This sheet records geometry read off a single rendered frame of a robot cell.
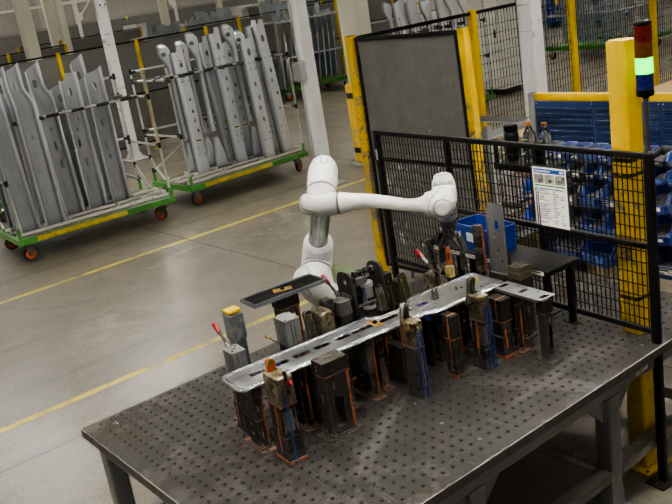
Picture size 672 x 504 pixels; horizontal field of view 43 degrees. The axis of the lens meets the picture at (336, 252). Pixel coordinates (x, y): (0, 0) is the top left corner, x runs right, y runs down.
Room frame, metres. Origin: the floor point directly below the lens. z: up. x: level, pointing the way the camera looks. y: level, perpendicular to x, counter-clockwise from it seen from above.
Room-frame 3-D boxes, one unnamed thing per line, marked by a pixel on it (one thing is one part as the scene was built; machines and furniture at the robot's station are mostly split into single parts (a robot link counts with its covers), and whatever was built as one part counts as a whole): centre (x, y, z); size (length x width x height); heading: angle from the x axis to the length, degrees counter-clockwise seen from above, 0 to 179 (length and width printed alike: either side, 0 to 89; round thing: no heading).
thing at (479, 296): (3.43, -0.57, 0.87); 0.12 x 0.09 x 0.35; 32
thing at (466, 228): (4.08, -0.75, 1.09); 0.30 x 0.17 x 0.13; 26
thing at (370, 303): (3.62, -0.09, 0.94); 0.18 x 0.13 x 0.49; 122
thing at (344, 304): (3.55, 0.02, 0.89); 0.13 x 0.11 x 0.38; 32
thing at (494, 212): (3.77, -0.74, 1.17); 0.12 x 0.01 x 0.34; 32
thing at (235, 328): (3.43, 0.48, 0.92); 0.08 x 0.08 x 0.44; 32
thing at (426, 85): (6.23, -0.73, 1.00); 1.34 x 0.14 x 2.00; 36
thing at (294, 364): (3.38, -0.10, 1.00); 1.38 x 0.22 x 0.02; 122
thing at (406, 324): (3.28, -0.26, 0.87); 0.12 x 0.09 x 0.35; 32
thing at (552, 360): (3.40, -0.84, 0.84); 0.11 x 0.06 x 0.29; 32
